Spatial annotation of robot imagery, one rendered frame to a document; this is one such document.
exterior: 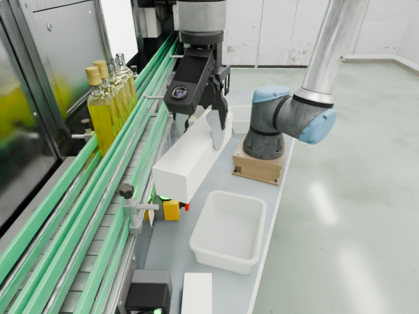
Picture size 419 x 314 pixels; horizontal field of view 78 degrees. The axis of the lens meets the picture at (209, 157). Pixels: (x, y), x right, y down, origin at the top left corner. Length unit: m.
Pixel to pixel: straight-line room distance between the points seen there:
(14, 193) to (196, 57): 0.57
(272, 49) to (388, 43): 2.20
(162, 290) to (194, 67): 0.44
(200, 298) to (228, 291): 0.10
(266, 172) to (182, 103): 0.61
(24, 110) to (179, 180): 0.52
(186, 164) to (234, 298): 0.37
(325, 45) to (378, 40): 5.12
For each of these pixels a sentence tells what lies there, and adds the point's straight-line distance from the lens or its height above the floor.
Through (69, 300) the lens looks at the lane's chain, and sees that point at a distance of 0.60.
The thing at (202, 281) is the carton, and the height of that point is 0.81.
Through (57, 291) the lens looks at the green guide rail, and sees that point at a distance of 0.57.
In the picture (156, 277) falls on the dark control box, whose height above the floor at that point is 0.84.
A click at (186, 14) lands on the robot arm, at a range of 0.43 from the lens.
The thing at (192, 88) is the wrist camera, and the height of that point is 1.23.
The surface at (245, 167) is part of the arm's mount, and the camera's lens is 0.94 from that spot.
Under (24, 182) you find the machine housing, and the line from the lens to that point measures 0.83.
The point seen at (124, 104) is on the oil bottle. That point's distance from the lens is 0.92.
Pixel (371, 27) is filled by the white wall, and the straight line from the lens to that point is 5.77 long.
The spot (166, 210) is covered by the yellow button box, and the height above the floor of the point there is 0.80.
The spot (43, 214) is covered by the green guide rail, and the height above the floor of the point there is 0.95.
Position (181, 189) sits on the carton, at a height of 1.08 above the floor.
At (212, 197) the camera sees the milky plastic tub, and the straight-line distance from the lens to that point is 0.79.
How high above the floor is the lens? 1.37
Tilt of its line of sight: 35 degrees down
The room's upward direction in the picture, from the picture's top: straight up
